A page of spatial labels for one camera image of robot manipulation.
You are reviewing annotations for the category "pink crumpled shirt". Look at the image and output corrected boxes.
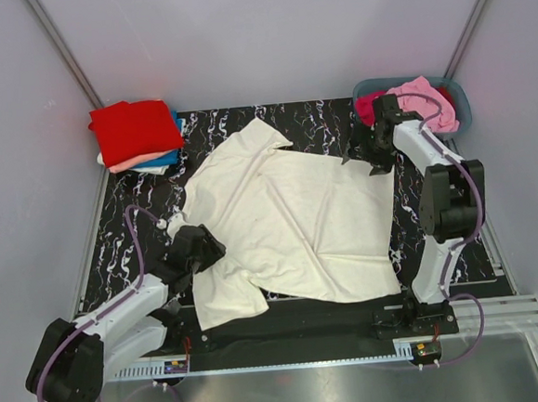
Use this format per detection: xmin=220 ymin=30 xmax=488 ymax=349
xmin=387 ymin=76 xmax=460 ymax=134

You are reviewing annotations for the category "left aluminium frame post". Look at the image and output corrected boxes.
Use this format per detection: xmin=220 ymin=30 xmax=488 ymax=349
xmin=21 ymin=0 xmax=104 ymax=109

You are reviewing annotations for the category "magenta crumpled shirt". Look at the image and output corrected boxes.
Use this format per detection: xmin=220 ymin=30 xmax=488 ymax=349
xmin=354 ymin=91 xmax=385 ymax=127

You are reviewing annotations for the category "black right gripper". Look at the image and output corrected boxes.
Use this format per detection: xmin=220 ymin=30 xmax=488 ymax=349
xmin=339 ymin=119 xmax=399 ymax=179

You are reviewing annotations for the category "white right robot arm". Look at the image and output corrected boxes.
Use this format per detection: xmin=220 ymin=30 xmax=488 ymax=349
xmin=343 ymin=115 xmax=485 ymax=337

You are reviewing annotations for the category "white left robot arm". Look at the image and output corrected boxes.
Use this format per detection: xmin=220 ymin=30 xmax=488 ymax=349
xmin=25 ymin=225 xmax=226 ymax=402

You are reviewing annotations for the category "white slotted cable duct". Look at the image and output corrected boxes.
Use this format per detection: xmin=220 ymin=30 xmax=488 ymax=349
xmin=109 ymin=342 xmax=413 ymax=382

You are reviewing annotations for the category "cream white t shirt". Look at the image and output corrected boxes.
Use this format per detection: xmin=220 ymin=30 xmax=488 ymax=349
xmin=183 ymin=119 xmax=400 ymax=330

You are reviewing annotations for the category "aluminium frame post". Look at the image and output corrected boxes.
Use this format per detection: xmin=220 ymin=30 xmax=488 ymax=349
xmin=443 ymin=0 xmax=492 ymax=79
xmin=21 ymin=0 xmax=104 ymax=109

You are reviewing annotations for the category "teal folded shirt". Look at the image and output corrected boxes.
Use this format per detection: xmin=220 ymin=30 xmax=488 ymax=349
xmin=133 ymin=110 xmax=185 ymax=168

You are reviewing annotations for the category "blue plastic laundry basket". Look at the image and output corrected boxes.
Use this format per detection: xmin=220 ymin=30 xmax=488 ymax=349
xmin=352 ymin=76 xmax=472 ymax=140

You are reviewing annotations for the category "right aluminium frame post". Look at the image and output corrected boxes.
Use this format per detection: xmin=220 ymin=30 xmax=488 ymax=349
xmin=443 ymin=0 xmax=492 ymax=79

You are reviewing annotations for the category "red folded shirt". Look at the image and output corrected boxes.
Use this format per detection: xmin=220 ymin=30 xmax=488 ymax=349
xmin=88 ymin=99 xmax=184 ymax=168

